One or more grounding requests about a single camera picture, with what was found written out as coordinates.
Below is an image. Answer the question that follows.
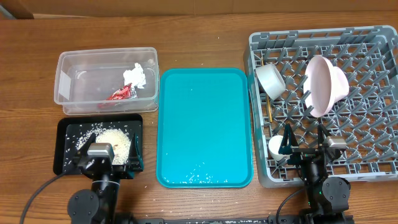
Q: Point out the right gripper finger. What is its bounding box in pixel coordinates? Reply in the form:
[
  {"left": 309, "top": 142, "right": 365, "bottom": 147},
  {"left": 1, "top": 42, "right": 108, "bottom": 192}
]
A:
[
  {"left": 317, "top": 124, "right": 331, "bottom": 145},
  {"left": 278, "top": 124, "right": 299, "bottom": 155}
]

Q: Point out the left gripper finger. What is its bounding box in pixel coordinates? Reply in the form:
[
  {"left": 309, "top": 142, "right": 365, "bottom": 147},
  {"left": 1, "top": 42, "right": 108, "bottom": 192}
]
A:
[
  {"left": 74, "top": 133, "right": 96, "bottom": 161},
  {"left": 127, "top": 133, "right": 144, "bottom": 172}
]

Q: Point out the white cup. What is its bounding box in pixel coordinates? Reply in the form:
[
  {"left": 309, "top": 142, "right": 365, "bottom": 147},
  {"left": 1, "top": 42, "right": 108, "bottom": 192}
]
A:
[{"left": 268, "top": 135, "right": 290, "bottom": 161}]

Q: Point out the wooden chopstick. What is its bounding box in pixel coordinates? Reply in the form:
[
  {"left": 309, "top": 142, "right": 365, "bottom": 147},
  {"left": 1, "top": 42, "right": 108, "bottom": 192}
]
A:
[{"left": 261, "top": 55, "right": 273, "bottom": 123}]

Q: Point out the white round plate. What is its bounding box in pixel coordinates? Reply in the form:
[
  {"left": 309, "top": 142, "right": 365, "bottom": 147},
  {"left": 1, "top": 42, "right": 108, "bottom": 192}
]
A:
[{"left": 303, "top": 55, "right": 335, "bottom": 118}]

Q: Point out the grey bowl with food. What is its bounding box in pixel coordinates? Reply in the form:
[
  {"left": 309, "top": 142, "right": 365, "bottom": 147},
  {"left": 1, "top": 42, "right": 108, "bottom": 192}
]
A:
[{"left": 256, "top": 63, "right": 285, "bottom": 100}]

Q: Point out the red snack wrapper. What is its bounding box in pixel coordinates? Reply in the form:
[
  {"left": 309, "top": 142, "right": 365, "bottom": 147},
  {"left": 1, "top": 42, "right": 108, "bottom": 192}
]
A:
[{"left": 107, "top": 83, "right": 137, "bottom": 100}]

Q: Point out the white tissue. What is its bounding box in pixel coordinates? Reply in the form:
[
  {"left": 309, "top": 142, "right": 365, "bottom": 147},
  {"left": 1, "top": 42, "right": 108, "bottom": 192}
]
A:
[{"left": 123, "top": 63, "right": 146, "bottom": 89}]

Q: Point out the pink bowl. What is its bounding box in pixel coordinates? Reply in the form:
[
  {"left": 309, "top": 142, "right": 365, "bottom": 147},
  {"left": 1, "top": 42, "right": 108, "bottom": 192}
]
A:
[{"left": 333, "top": 67, "right": 349, "bottom": 103}]

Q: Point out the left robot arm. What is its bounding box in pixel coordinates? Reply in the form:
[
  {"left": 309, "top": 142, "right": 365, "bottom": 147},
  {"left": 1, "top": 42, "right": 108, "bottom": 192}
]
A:
[{"left": 67, "top": 134, "right": 144, "bottom": 224}]

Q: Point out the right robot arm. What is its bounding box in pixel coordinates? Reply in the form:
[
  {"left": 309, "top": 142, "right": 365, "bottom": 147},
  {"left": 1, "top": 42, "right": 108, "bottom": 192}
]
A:
[{"left": 275, "top": 124, "right": 354, "bottom": 224}]

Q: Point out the grey dishwasher rack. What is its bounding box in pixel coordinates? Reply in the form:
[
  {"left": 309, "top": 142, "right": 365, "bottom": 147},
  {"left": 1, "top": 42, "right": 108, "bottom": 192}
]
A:
[{"left": 244, "top": 26, "right": 397, "bottom": 188}]

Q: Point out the black plastic tray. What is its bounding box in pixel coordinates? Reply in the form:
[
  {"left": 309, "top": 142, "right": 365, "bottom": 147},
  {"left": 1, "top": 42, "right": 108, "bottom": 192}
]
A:
[{"left": 53, "top": 114, "right": 143, "bottom": 175}]

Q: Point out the spilled rice and food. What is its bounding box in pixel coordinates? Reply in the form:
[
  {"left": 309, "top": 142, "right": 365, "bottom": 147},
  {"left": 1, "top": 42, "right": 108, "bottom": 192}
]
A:
[{"left": 64, "top": 122, "right": 132, "bottom": 165}]

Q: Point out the teal serving tray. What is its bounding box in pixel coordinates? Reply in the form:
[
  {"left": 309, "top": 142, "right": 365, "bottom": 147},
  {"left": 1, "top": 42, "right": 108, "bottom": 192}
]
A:
[{"left": 156, "top": 68, "right": 254, "bottom": 189}]

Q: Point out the clear plastic bin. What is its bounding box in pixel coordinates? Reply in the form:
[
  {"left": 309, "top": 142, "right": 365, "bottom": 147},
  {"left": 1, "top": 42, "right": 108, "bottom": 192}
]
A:
[{"left": 53, "top": 47, "right": 160, "bottom": 115}]

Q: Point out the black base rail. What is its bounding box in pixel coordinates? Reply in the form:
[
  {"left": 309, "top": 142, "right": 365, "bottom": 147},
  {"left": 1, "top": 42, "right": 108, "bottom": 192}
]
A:
[{"left": 133, "top": 215, "right": 355, "bottom": 224}]

